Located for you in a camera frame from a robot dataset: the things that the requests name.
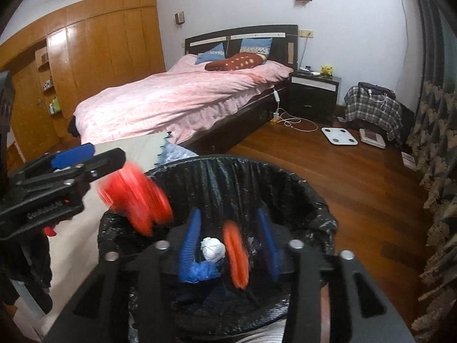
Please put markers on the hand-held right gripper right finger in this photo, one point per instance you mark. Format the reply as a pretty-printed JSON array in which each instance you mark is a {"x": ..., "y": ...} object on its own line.
[{"x": 268, "y": 248}]

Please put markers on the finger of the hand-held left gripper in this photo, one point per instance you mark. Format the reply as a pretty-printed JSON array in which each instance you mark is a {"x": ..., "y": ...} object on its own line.
[
  {"x": 71, "y": 155},
  {"x": 107, "y": 160}
]

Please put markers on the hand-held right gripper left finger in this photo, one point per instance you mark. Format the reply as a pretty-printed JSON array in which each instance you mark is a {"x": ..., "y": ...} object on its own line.
[{"x": 191, "y": 246}]

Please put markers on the orange knitted cloth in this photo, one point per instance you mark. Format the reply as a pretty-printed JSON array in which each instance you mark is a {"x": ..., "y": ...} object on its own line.
[{"x": 235, "y": 257}]

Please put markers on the red cloth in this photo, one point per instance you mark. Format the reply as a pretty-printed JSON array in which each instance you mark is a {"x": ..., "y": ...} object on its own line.
[{"x": 139, "y": 200}]

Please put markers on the trash bin with black bag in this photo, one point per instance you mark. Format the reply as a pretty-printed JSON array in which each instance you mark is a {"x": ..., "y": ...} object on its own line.
[{"x": 232, "y": 185}]

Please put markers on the white crumpled paper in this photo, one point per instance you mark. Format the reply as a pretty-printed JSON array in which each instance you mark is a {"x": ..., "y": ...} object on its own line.
[{"x": 213, "y": 250}]

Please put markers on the blue crumpled plastic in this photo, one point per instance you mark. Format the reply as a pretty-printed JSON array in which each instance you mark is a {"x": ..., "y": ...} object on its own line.
[{"x": 200, "y": 273}]

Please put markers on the black cloth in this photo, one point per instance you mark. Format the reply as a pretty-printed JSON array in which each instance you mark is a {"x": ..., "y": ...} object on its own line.
[{"x": 74, "y": 127}]

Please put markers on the light blue quilted cloth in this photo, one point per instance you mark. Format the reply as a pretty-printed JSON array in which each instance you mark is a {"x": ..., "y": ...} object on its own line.
[{"x": 178, "y": 154}]

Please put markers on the pink duvet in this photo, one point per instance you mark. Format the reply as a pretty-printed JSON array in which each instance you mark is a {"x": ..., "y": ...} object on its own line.
[{"x": 178, "y": 96}]

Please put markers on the wooden wardrobe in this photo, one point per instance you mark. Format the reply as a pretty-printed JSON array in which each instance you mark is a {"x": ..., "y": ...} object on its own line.
[{"x": 107, "y": 50}]

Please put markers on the power strip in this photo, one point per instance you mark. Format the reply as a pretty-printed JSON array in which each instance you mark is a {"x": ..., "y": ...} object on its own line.
[{"x": 275, "y": 118}]

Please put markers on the white bathroom scale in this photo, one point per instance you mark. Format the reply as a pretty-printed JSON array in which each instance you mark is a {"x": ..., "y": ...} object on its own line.
[{"x": 339, "y": 135}]

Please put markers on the blue pillow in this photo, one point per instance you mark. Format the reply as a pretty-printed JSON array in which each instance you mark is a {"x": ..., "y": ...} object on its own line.
[
  {"x": 255, "y": 46},
  {"x": 210, "y": 56}
]

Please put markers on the white and red scale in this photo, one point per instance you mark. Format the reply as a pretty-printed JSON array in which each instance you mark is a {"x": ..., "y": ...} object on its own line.
[{"x": 371, "y": 138}]

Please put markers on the dark nightstand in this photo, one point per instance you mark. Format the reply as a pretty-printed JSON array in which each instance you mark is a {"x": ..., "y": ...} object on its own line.
[{"x": 310, "y": 96}]

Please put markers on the brown dotted pillow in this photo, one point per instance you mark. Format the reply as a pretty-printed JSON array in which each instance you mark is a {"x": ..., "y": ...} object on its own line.
[{"x": 235, "y": 62}]

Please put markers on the white papers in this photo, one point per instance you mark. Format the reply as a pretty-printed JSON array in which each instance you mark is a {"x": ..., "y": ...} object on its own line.
[{"x": 408, "y": 160}]

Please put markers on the plaid bag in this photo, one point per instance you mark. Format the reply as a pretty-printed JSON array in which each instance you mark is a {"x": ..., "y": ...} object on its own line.
[{"x": 367, "y": 110}]

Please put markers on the dark wooden bed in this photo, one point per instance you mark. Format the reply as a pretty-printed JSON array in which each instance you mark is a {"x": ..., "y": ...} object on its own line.
[{"x": 234, "y": 44}]

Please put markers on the yellow plush toy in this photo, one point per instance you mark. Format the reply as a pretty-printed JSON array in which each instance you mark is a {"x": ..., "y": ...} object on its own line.
[{"x": 325, "y": 70}]

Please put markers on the patterned curtain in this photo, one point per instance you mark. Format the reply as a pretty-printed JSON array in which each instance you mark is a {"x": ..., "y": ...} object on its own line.
[{"x": 439, "y": 132}]

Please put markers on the wall socket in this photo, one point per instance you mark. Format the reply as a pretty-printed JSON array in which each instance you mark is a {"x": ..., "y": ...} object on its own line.
[{"x": 306, "y": 33}]

